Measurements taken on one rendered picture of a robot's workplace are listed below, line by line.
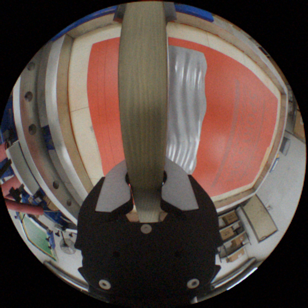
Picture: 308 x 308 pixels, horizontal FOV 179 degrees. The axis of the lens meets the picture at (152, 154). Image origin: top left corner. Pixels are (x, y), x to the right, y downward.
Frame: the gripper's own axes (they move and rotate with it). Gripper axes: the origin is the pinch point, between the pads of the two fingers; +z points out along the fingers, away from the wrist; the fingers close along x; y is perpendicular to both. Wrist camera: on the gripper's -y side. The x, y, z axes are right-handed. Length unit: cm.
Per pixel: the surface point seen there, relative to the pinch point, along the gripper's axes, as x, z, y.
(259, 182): 56, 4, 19
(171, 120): 4.3, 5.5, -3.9
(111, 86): -5.6, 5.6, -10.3
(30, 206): -61, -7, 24
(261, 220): 373, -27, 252
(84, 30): -11.9, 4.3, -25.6
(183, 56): 6.2, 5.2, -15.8
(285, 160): 367, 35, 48
